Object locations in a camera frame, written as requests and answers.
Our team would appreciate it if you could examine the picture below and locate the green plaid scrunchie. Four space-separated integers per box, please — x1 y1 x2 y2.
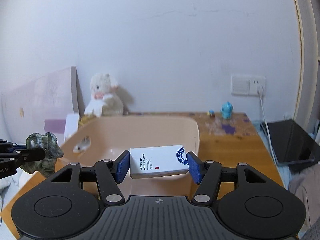
19 131 65 179

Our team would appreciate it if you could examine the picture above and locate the white hotel supplies box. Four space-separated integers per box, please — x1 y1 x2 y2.
129 145 189 179

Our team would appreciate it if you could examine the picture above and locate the white bedding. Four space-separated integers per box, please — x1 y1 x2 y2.
1 174 20 210

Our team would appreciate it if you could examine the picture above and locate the beige plastic storage basket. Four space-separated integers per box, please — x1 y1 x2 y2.
59 115 200 197

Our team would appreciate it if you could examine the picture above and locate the pink headboard panel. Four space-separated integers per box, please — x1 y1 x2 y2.
1 67 84 145

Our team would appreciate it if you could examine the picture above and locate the white phone stand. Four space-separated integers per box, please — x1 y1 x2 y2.
64 113 80 141

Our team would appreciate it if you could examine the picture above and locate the small colourful toy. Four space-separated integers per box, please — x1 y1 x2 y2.
207 110 215 117

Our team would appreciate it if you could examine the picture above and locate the blue elephant figurine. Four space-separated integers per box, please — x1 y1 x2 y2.
220 101 233 120

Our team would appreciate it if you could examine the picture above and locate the white plush lamb toy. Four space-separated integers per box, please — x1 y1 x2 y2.
84 74 124 118

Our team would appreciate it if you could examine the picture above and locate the black laptop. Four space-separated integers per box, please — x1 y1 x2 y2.
260 119 319 166

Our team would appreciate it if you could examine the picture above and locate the white wall switch socket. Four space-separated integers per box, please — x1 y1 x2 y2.
231 74 266 96

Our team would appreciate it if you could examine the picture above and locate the white plug and cable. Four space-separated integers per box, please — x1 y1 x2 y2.
255 84 278 163

